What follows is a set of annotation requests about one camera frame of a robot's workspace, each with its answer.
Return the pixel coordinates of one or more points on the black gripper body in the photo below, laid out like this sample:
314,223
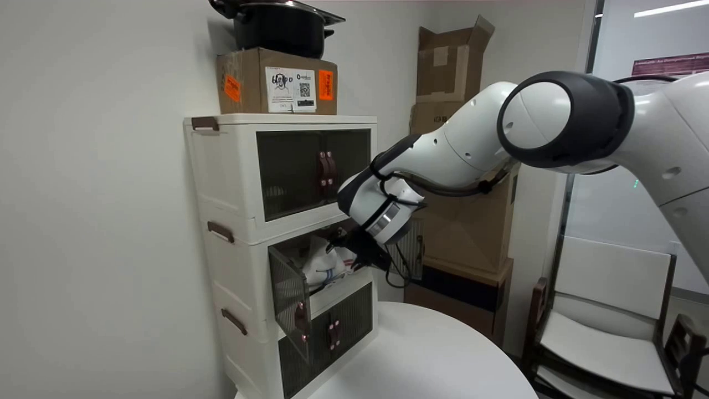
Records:
368,248

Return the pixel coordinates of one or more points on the clutter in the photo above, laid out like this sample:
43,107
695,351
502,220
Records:
327,261

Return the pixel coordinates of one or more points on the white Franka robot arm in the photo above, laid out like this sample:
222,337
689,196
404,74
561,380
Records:
472,145

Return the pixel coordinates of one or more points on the white three-tier cupboard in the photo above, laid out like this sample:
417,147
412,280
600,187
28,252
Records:
235,245

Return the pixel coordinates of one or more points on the large cardboard box stack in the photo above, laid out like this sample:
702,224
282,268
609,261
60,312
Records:
465,237

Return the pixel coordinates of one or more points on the dark box under cardboard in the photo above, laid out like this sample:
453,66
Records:
462,284

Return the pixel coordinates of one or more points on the small labelled cardboard box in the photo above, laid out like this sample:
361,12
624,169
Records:
278,84

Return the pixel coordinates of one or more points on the open tall cardboard box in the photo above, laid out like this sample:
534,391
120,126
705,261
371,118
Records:
453,64

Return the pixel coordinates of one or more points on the black cooking pot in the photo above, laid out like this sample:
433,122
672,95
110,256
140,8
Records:
285,30

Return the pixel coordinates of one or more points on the white cushioned dark chair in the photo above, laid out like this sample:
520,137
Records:
612,324

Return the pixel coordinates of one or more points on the ceiling light strip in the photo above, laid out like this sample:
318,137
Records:
672,8

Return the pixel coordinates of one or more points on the dark red wall sign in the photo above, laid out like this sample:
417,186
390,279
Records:
672,66

